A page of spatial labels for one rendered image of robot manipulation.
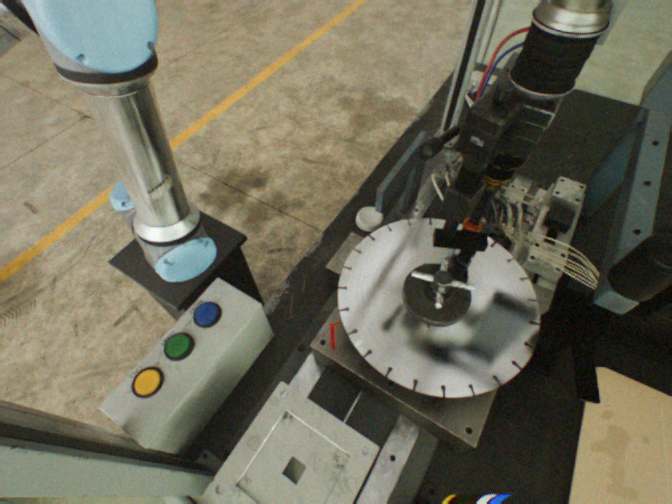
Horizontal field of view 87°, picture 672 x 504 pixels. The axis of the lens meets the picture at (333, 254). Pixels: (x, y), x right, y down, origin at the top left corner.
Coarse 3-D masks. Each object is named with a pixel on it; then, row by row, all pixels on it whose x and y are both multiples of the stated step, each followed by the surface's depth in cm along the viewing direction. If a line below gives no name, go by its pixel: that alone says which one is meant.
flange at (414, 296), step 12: (432, 264) 62; (408, 276) 61; (456, 276) 61; (408, 288) 60; (420, 288) 59; (456, 288) 59; (408, 300) 58; (420, 300) 58; (432, 300) 58; (444, 300) 57; (456, 300) 58; (468, 300) 58; (420, 312) 57; (432, 312) 57; (444, 312) 57; (456, 312) 57; (444, 324) 57
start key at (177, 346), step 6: (174, 336) 61; (180, 336) 61; (186, 336) 62; (168, 342) 61; (174, 342) 61; (180, 342) 61; (186, 342) 61; (168, 348) 60; (174, 348) 60; (180, 348) 60; (186, 348) 60; (174, 354) 60; (180, 354) 60
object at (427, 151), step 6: (450, 132) 43; (456, 132) 44; (432, 138) 41; (438, 138) 41; (444, 138) 42; (450, 138) 43; (426, 144) 40; (432, 144) 40; (438, 144) 41; (444, 144) 43; (420, 150) 41; (426, 150) 40; (432, 150) 40; (438, 150) 41; (420, 156) 41; (426, 156) 40; (432, 156) 41
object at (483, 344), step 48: (384, 240) 66; (432, 240) 66; (384, 288) 61; (480, 288) 60; (528, 288) 60; (384, 336) 56; (432, 336) 56; (480, 336) 56; (528, 336) 55; (432, 384) 52; (480, 384) 52
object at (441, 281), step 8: (416, 272) 57; (440, 272) 56; (448, 272) 56; (432, 280) 56; (440, 280) 55; (448, 280) 55; (432, 288) 57; (440, 288) 55; (448, 288) 56; (464, 288) 55; (472, 288) 55; (440, 296) 54; (440, 304) 53
